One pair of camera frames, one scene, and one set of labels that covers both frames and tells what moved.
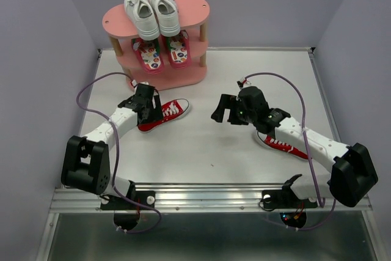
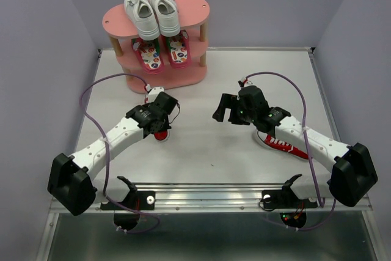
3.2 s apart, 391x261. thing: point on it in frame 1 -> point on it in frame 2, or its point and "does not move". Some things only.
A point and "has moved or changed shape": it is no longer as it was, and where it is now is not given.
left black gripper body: x=151 y=108 -> x=165 y=124
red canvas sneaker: x=271 y=142 does not move
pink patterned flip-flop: x=178 y=49 does not move
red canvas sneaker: x=171 y=110 has moved or changed shape
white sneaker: x=163 y=2 does not move
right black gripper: x=228 y=101 does not move
